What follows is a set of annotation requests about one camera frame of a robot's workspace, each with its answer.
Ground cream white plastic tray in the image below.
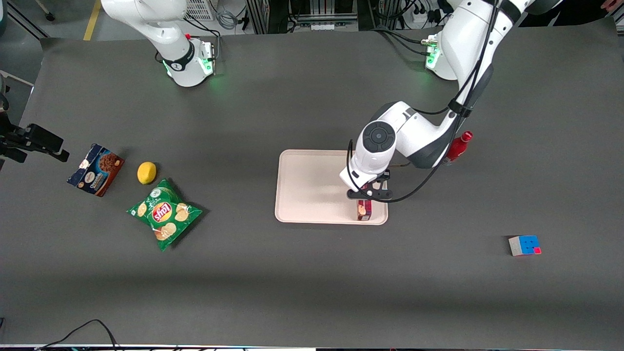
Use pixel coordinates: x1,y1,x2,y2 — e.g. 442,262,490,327
274,150,389,226

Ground yellow lemon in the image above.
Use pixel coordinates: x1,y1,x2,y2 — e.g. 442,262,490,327
137,161,157,185

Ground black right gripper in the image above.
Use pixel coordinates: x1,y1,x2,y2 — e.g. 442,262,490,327
0,124,70,164

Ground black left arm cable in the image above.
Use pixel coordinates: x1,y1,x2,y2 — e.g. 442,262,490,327
347,0,503,203

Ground thin black table-edge cable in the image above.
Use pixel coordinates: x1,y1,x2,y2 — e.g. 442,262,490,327
34,319,120,351

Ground black base cables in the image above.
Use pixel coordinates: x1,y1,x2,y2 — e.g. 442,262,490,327
184,17,221,64
373,27,435,57

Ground white vented box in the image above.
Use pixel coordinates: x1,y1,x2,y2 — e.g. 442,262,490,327
184,0,216,21

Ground black left base cables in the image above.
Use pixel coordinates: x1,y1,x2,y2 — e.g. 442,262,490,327
373,27,435,57

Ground green chips bag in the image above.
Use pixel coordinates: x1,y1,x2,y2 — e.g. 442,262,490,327
127,179,203,252

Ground white power strip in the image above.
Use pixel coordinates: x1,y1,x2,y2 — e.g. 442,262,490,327
404,0,442,26

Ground grey coiled cable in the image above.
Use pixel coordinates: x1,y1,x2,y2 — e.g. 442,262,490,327
214,0,240,31

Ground blue chocolate cookie box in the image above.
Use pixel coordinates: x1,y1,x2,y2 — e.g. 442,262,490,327
67,144,125,197

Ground blue Rubik's cube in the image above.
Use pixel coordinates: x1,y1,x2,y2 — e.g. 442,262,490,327
508,235,542,257

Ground dark equipment rack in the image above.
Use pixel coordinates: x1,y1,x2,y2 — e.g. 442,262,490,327
245,0,393,34

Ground person in dark clothing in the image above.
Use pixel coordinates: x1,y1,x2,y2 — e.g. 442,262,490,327
529,0,624,27

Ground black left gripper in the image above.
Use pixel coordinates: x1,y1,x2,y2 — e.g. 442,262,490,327
347,171,393,201

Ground red soda bottle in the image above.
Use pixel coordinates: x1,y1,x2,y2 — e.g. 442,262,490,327
443,131,473,164

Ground black right base cables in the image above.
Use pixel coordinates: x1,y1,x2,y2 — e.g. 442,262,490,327
184,17,221,64

